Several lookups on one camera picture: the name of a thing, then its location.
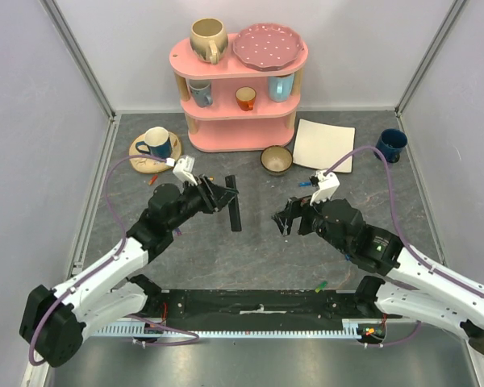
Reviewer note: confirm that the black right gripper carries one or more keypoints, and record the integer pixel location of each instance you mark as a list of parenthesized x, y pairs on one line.
[(301, 216)]

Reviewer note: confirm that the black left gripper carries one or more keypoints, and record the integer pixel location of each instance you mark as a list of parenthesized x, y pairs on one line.
[(212, 194)]

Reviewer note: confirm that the black remote control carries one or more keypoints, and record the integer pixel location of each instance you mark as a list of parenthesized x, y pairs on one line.
[(233, 206)]

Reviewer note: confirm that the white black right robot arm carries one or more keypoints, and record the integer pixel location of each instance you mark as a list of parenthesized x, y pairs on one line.
[(401, 280)]

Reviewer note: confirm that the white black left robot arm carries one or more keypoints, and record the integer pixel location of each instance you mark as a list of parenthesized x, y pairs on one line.
[(57, 321)]

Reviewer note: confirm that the brown ceramic bowl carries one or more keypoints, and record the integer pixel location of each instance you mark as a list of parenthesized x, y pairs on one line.
[(276, 160)]

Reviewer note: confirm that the green yellow battery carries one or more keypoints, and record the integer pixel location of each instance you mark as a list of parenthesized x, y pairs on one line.
[(321, 286)]

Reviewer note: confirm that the red battery near plate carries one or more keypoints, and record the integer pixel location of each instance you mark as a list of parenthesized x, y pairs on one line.
[(152, 180)]

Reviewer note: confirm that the white square plate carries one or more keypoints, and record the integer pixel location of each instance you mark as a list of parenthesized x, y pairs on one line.
[(320, 146)]

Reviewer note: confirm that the pink three-tier shelf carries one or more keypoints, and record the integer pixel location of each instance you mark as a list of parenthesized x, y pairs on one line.
[(242, 116)]

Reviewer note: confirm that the teal mug cream inside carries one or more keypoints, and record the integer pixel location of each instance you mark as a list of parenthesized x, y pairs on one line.
[(156, 142)]

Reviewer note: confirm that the round beige patterned plate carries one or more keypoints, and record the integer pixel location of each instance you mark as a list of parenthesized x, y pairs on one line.
[(149, 166)]

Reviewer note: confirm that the small orange cup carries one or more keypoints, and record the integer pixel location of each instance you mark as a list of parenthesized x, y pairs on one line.
[(246, 97)]

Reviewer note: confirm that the grey blue mug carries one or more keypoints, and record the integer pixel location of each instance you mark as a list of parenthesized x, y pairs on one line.
[(201, 92)]

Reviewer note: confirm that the light blue mug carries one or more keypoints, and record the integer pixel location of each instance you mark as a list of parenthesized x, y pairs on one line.
[(279, 88)]

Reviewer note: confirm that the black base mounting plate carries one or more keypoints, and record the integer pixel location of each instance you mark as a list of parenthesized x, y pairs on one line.
[(180, 303)]

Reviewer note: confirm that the dark blue mug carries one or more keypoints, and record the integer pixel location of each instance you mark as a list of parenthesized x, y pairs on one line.
[(390, 144)]

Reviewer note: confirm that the pink polka dot plate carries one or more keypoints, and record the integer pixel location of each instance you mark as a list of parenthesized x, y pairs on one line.
[(267, 46)]

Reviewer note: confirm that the beige ceramic mug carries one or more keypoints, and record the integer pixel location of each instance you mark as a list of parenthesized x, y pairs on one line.
[(209, 40)]

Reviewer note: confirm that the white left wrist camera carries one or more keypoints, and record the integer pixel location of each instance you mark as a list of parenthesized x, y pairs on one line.
[(183, 169)]

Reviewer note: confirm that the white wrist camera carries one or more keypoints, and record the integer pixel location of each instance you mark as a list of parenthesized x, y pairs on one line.
[(326, 185), (183, 169)]

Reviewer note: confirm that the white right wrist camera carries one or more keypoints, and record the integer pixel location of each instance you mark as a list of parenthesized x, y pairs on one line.
[(326, 185)]

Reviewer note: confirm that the white slotted cable duct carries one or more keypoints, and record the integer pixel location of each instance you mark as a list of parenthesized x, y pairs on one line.
[(127, 328)]

